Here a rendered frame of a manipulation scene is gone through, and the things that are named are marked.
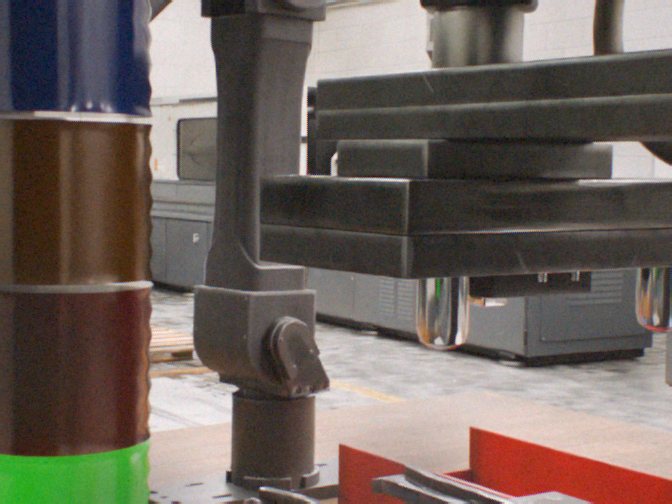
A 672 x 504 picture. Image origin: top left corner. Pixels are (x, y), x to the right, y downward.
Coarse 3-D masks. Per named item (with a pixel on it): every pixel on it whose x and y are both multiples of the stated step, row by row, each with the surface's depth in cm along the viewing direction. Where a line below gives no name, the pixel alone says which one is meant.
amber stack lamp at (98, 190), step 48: (0, 144) 27; (48, 144) 27; (96, 144) 27; (144, 144) 28; (0, 192) 27; (48, 192) 27; (96, 192) 27; (144, 192) 28; (0, 240) 27; (48, 240) 27; (96, 240) 27; (144, 240) 29
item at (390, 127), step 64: (448, 0) 53; (512, 0) 53; (448, 64) 54; (512, 64) 48; (576, 64) 45; (640, 64) 43; (320, 128) 58; (384, 128) 54; (448, 128) 51; (512, 128) 48; (576, 128) 45; (640, 128) 43; (320, 192) 52; (384, 192) 48; (448, 192) 48; (512, 192) 50; (576, 192) 52; (640, 192) 54; (320, 256) 52; (384, 256) 48; (448, 256) 48; (512, 256) 50; (576, 256) 52; (640, 256) 54; (448, 320) 49; (640, 320) 57
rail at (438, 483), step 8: (440, 480) 66; (448, 480) 66; (440, 488) 66; (448, 488) 65; (456, 488) 65; (464, 488) 65; (472, 488) 65; (464, 496) 64; (472, 496) 64; (480, 496) 64; (488, 496) 63; (496, 496) 63
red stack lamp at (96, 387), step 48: (0, 288) 28; (48, 288) 28; (96, 288) 28; (144, 288) 28; (0, 336) 28; (48, 336) 27; (96, 336) 28; (144, 336) 29; (0, 384) 28; (48, 384) 27; (96, 384) 28; (144, 384) 29; (0, 432) 28; (48, 432) 27; (96, 432) 28; (144, 432) 29
